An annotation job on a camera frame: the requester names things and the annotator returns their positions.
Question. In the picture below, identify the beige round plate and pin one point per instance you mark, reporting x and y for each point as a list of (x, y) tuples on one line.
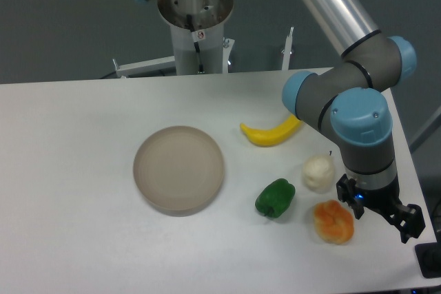
[(179, 170)]

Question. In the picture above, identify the green toy bell pepper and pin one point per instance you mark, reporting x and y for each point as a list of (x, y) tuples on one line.
[(276, 198)]

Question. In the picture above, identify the white metal bracket left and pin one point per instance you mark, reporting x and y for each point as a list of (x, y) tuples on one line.
[(146, 68)]

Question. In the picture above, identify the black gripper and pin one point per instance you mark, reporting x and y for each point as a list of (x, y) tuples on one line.
[(380, 193)]

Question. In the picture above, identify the white metal bracket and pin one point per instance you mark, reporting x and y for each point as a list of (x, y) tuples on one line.
[(146, 68), (288, 50)]

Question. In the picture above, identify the yellow toy banana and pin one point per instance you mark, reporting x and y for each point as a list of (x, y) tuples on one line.
[(274, 136)]

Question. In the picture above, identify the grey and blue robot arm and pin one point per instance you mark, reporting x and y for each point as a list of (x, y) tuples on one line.
[(344, 104)]

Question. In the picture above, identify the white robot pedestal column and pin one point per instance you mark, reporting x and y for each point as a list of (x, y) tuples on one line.
[(199, 51)]

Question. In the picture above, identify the white metal bracket right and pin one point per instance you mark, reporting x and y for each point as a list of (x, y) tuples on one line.
[(288, 50)]

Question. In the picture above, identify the white toy garlic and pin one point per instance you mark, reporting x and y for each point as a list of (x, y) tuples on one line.
[(318, 172)]

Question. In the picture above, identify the black device at table edge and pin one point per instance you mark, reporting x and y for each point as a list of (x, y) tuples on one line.
[(428, 255)]

